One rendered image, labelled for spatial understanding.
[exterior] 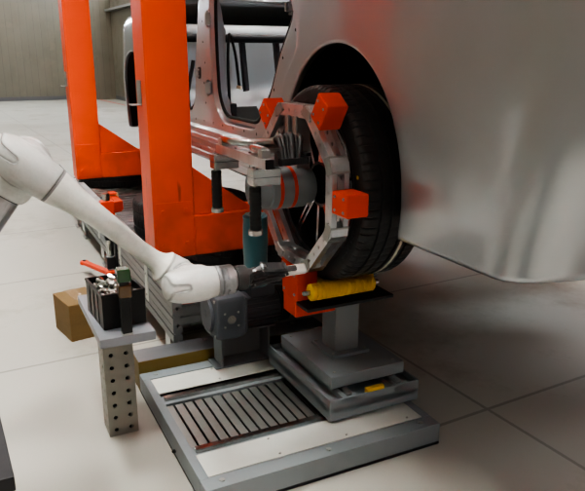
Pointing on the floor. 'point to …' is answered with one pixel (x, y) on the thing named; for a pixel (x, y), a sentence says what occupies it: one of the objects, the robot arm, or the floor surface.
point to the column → (119, 389)
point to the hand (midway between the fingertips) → (295, 269)
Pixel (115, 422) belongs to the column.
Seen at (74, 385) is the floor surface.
